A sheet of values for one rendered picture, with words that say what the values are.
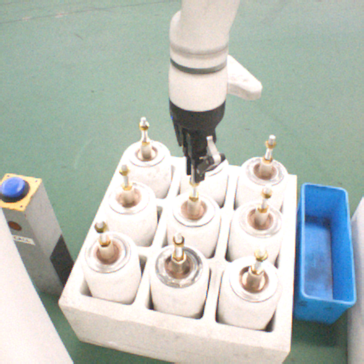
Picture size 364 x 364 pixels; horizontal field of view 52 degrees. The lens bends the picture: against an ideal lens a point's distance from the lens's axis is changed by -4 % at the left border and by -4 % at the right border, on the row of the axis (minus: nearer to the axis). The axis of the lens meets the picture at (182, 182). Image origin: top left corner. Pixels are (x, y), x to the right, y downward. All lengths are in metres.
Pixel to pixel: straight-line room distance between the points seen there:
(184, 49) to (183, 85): 0.05
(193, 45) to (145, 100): 0.92
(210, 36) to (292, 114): 0.93
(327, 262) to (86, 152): 0.73
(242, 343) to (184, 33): 0.46
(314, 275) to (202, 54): 0.64
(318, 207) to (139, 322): 0.55
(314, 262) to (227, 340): 0.38
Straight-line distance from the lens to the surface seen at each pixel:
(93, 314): 0.69
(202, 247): 0.71
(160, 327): 0.66
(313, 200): 0.99
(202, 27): 0.43
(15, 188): 0.67
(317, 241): 1.00
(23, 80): 1.58
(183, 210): 0.69
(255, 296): 0.61
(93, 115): 1.32
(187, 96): 0.48
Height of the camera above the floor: 0.79
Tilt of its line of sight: 48 degrees down
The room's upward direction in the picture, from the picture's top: straight up
